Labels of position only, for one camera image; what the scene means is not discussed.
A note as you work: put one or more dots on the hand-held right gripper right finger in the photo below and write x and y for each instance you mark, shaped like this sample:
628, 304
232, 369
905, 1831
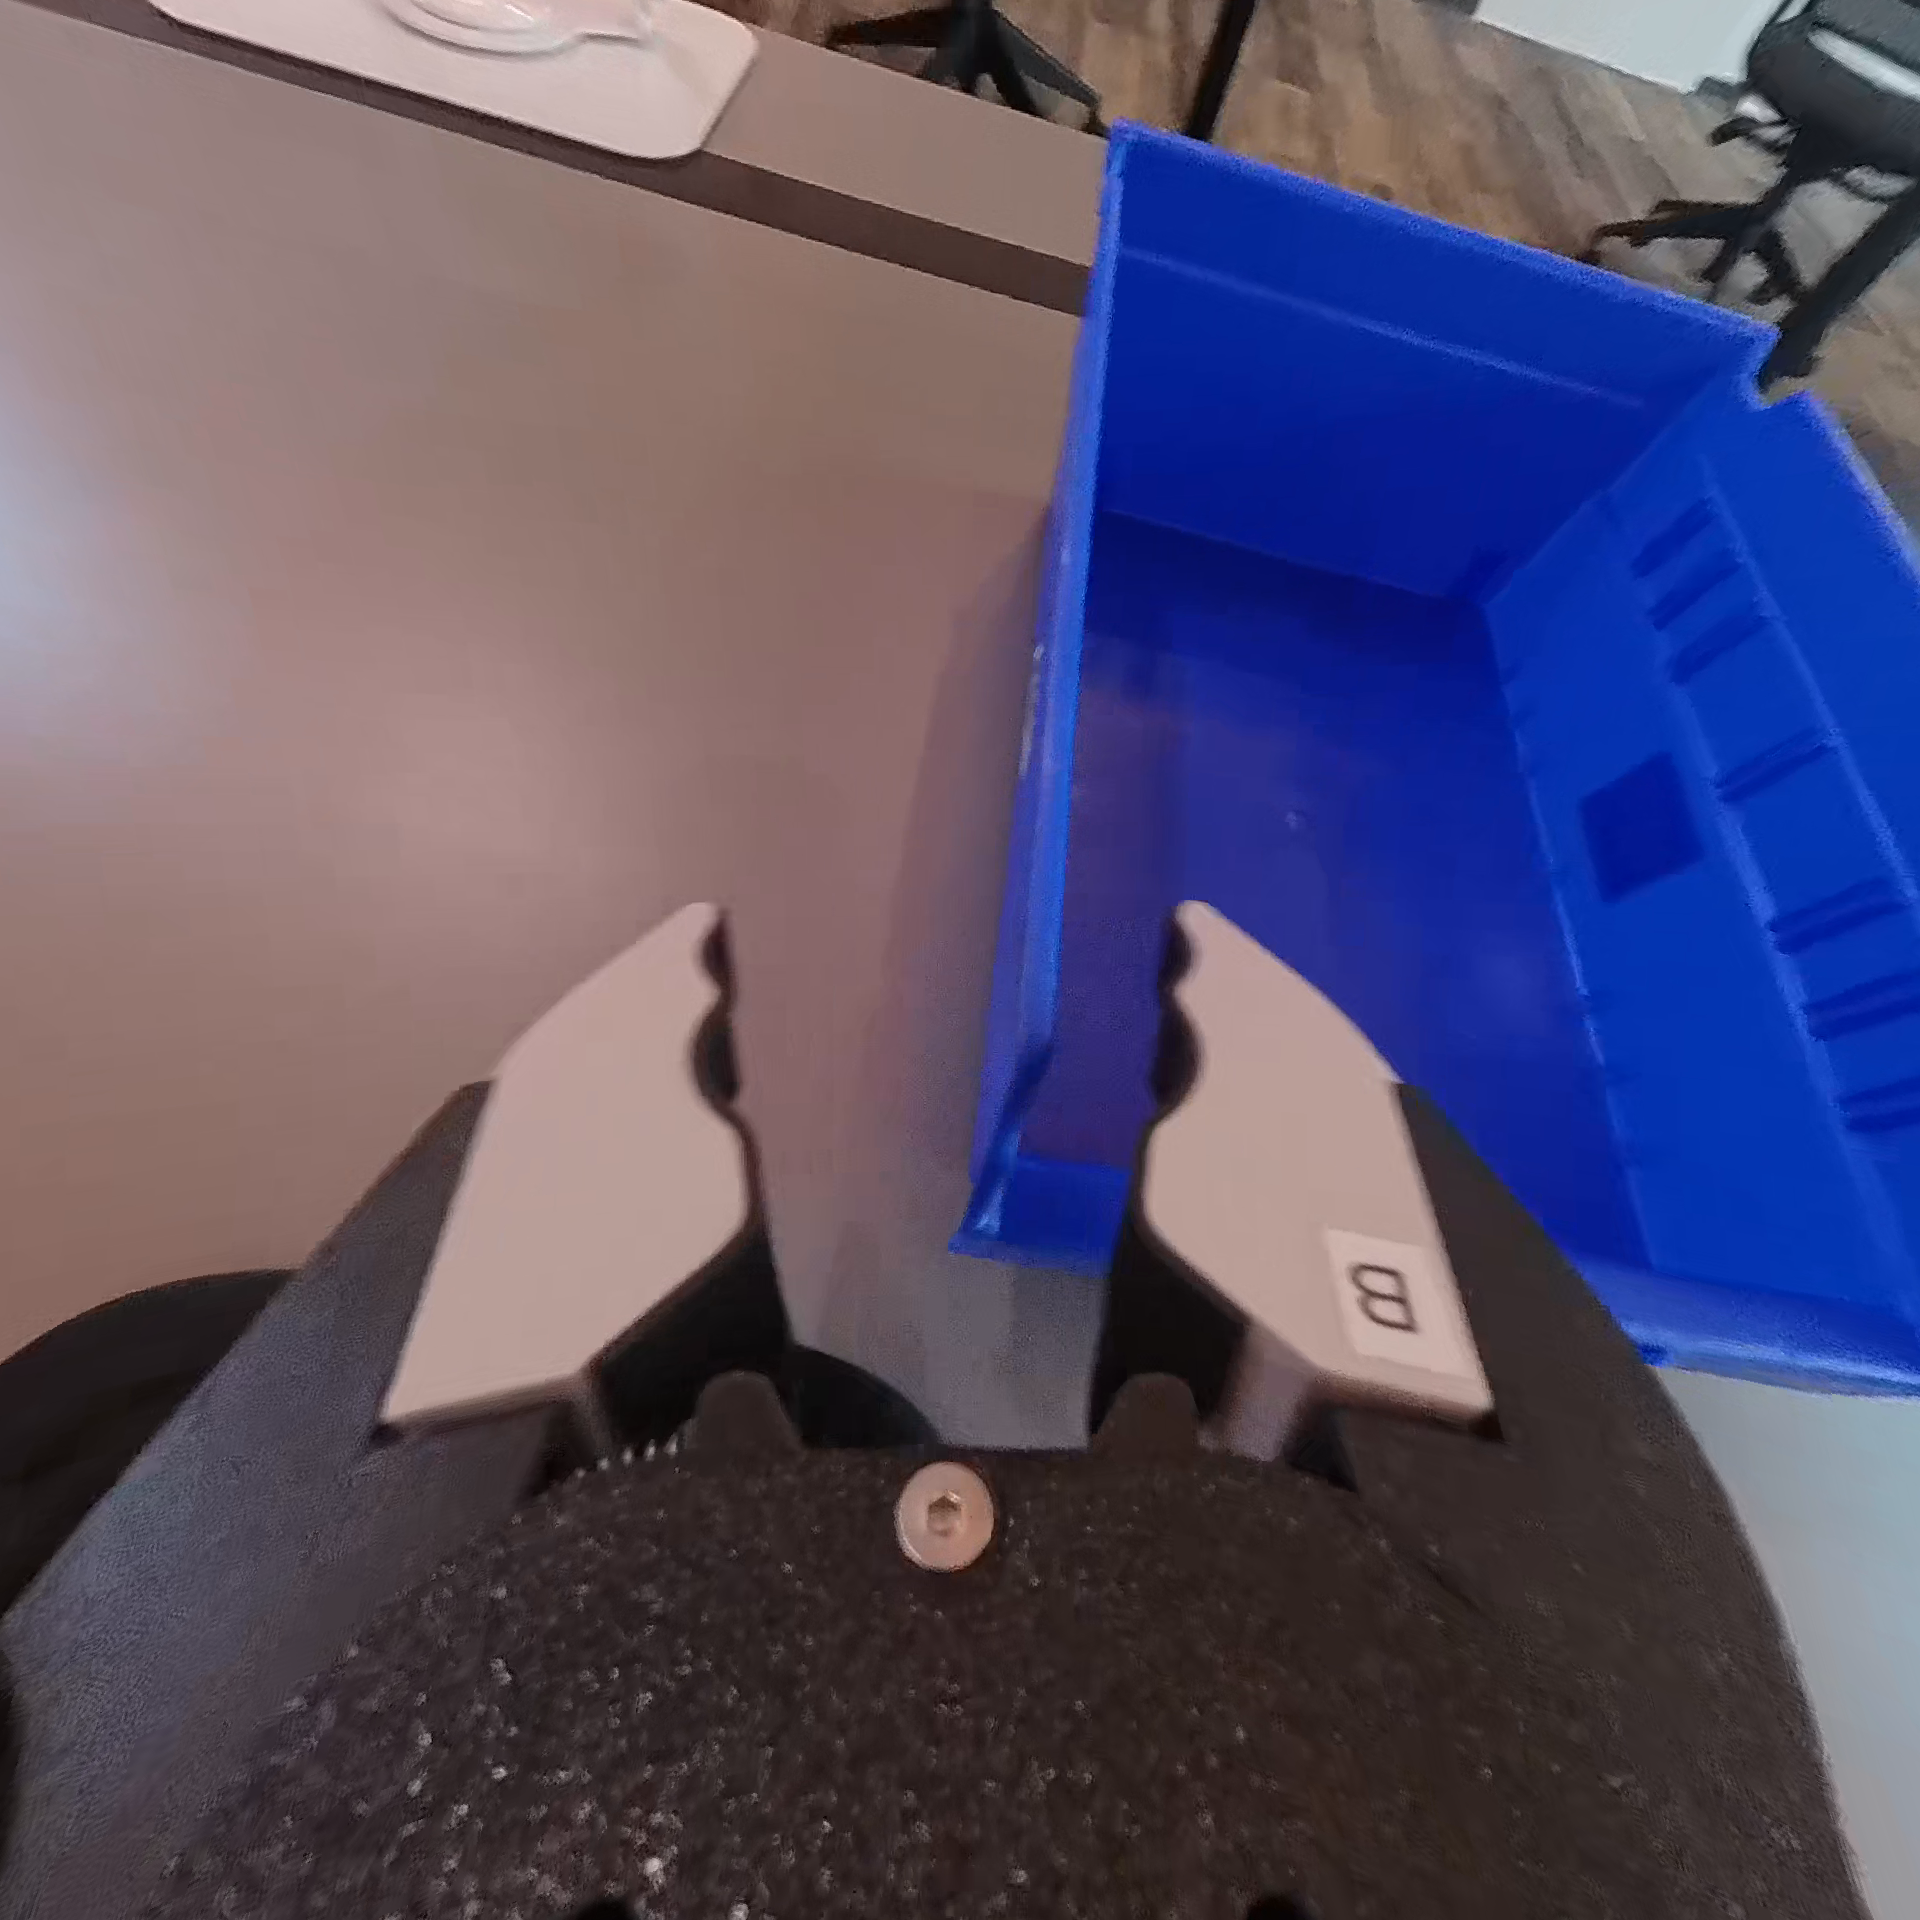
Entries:
1320, 1200

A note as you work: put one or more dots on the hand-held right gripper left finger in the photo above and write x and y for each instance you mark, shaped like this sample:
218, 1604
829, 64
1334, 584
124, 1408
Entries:
556, 1217

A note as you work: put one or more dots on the blue plastic bin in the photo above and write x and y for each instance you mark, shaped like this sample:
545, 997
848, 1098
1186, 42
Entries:
1350, 780

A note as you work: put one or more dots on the black textured armrest pad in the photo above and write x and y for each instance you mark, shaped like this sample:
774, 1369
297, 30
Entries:
121, 1411

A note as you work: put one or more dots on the white stand base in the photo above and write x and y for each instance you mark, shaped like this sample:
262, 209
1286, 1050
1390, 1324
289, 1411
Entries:
570, 76

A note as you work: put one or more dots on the black swivel chair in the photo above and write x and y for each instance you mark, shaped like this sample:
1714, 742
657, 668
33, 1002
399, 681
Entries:
1801, 120

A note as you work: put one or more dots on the black chair base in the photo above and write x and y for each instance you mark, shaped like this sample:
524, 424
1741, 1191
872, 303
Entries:
991, 47

